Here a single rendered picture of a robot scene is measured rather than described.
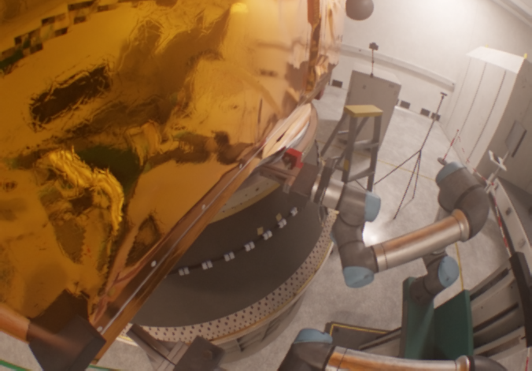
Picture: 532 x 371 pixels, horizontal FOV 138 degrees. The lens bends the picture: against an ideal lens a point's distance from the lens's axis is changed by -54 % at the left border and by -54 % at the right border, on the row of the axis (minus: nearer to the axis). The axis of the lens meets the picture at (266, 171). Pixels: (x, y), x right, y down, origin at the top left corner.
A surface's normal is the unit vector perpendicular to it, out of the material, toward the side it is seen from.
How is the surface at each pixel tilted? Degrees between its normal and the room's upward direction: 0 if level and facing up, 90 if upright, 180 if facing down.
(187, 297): 62
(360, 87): 90
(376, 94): 90
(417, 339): 0
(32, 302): 90
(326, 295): 0
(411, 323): 0
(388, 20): 90
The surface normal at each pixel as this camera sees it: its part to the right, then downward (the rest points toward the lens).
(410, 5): -0.40, 0.55
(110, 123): 0.91, 0.27
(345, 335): 0.07, -0.77
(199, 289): 0.39, 0.17
